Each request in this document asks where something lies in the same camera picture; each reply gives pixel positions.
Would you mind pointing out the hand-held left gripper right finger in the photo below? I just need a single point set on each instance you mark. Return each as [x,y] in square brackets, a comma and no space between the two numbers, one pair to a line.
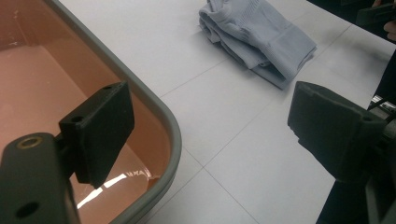
[330,130]

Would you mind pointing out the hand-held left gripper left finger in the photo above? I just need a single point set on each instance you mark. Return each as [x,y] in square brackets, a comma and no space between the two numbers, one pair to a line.
[99,133]

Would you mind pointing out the pink tray with grey rim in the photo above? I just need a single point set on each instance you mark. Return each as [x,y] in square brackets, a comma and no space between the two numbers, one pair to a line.
[46,93]

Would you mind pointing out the light blue knit garment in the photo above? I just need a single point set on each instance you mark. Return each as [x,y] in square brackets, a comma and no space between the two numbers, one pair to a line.
[258,40]

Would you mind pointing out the white gridded table sheet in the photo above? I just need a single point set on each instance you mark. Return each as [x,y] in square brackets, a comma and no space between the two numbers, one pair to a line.
[243,140]

